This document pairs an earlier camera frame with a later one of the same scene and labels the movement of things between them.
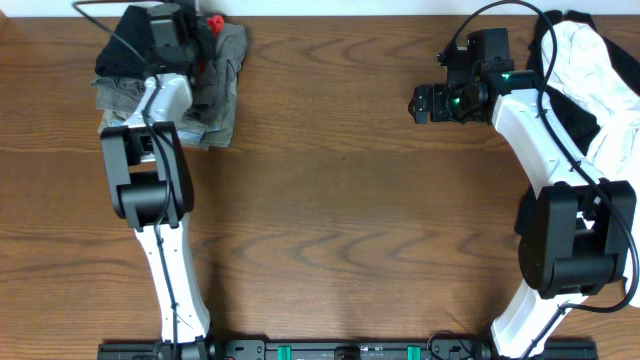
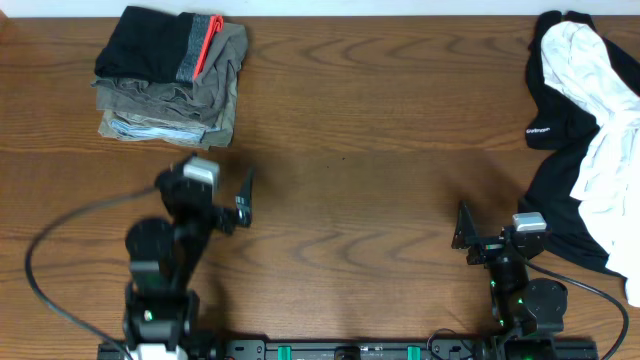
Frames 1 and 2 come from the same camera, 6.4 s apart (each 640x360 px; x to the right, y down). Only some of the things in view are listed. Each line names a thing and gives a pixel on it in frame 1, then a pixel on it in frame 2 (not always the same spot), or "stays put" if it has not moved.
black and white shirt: [594, 89] stays put
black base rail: [318, 348] stays put
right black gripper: [437, 112] -> [465, 231]
